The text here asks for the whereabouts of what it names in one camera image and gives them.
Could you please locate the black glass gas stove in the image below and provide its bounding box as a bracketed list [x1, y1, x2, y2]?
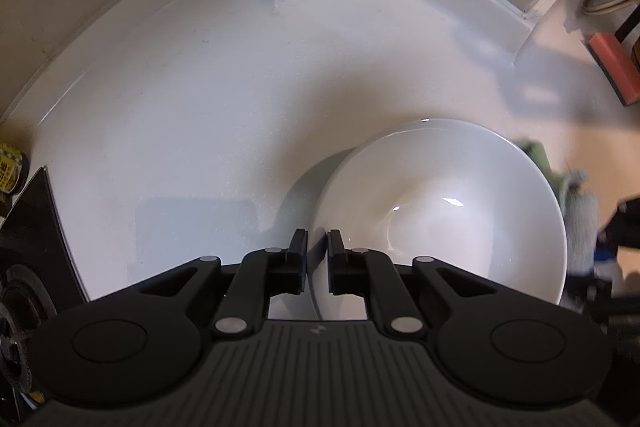
[0, 166, 91, 410]

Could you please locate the black rod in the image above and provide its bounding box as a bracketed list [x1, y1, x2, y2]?
[614, 1, 640, 44]

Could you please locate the red sponge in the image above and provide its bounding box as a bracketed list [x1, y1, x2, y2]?
[587, 32, 640, 108]

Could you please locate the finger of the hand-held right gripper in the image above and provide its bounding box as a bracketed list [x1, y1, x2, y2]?
[594, 194, 640, 266]

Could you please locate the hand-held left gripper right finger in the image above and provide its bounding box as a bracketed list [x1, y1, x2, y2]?
[326, 229, 502, 339]

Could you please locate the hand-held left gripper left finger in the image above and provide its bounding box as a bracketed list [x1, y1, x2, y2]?
[137, 228, 309, 339]

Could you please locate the white bowl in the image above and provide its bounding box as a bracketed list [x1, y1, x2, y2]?
[307, 118, 569, 322]

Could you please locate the yellow label jar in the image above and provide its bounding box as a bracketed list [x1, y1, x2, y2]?
[0, 142, 24, 194]

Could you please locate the grey green towel cloth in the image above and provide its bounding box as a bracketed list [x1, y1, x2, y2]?
[519, 138, 602, 279]

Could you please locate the metal stove burner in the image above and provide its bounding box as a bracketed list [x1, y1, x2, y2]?
[0, 264, 57, 389]

